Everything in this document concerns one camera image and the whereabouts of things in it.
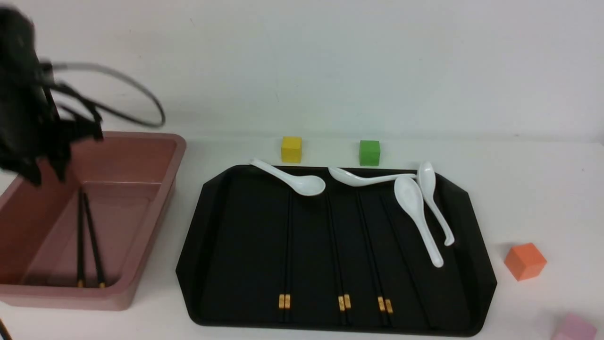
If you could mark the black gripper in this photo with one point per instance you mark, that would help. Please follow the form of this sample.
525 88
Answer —
24 146

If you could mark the black chopstick gold band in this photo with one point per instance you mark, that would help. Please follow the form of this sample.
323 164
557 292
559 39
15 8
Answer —
375 223
288 260
80 240
377 286
284 260
101 278
343 318
341 263

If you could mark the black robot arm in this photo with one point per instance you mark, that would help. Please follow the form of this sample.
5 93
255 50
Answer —
40 118

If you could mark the pink plastic bin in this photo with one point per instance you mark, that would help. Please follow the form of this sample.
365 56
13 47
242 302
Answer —
129 179

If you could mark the black plastic tray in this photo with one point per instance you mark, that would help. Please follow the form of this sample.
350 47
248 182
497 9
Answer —
230 268

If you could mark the yellow cube block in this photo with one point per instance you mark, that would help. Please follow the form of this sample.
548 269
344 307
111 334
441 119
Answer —
291 149

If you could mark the white spoon at left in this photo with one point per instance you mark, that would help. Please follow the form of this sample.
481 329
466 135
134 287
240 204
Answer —
302 185

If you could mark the white spoon at centre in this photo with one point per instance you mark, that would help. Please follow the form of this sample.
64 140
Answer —
352 180

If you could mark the green cube block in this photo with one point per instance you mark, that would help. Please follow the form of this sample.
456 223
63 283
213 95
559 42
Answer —
369 153

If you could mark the large white spoon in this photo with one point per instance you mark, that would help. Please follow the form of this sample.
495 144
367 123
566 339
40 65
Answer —
408 195

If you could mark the white spoon at right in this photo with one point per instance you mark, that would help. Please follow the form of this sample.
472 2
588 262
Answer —
426 178

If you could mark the orange cube block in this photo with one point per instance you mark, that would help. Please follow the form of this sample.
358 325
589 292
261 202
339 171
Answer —
525 261

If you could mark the pink cube block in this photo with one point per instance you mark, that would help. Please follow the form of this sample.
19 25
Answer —
574 327

